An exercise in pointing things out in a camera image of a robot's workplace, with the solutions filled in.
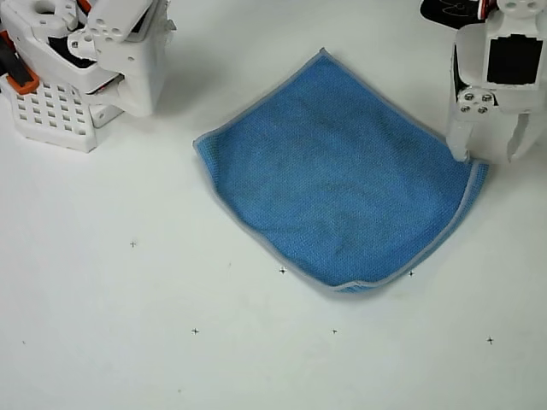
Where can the blue microfibre cloth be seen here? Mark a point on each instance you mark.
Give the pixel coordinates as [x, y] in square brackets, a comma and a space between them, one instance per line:
[342, 183]

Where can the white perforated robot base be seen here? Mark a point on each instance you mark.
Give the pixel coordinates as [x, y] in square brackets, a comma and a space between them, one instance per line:
[51, 115]

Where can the orange and black clamp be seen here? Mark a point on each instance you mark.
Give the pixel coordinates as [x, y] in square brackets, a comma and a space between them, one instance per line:
[17, 70]

